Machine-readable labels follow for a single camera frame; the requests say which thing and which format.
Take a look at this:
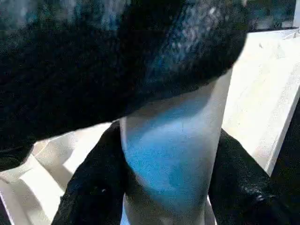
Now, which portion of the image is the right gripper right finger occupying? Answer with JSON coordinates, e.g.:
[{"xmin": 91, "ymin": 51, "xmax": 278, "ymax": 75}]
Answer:
[{"xmin": 208, "ymin": 129, "xmax": 300, "ymax": 225}]

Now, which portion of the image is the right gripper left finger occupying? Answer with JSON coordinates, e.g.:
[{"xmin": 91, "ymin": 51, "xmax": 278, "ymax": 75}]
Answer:
[{"xmin": 51, "ymin": 121, "xmax": 127, "ymax": 225}]

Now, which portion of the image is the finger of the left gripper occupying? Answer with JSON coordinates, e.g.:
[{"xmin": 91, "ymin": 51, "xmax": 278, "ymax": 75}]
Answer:
[{"xmin": 0, "ymin": 0, "xmax": 250, "ymax": 172}]

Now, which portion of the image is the white plastic table leg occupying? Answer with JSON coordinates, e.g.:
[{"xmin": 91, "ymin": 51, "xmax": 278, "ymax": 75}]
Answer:
[{"xmin": 118, "ymin": 68, "xmax": 233, "ymax": 225}]

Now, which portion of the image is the white plastic table top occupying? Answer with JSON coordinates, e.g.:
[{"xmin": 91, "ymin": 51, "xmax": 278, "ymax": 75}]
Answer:
[{"xmin": 0, "ymin": 28, "xmax": 300, "ymax": 225}]

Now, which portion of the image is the black work mat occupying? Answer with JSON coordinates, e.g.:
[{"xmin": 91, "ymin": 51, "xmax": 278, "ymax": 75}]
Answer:
[{"xmin": 246, "ymin": 0, "xmax": 300, "ymax": 197}]

